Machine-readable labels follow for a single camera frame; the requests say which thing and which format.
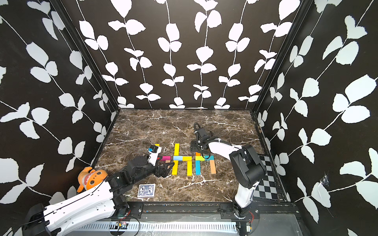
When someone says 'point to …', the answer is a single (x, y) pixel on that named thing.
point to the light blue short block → (177, 158)
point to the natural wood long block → (212, 166)
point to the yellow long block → (157, 144)
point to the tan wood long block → (168, 161)
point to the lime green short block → (199, 158)
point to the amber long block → (189, 168)
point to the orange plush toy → (88, 178)
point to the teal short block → (210, 158)
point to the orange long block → (197, 154)
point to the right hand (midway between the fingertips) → (193, 146)
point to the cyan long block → (198, 166)
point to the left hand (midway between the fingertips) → (169, 158)
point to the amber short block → (187, 158)
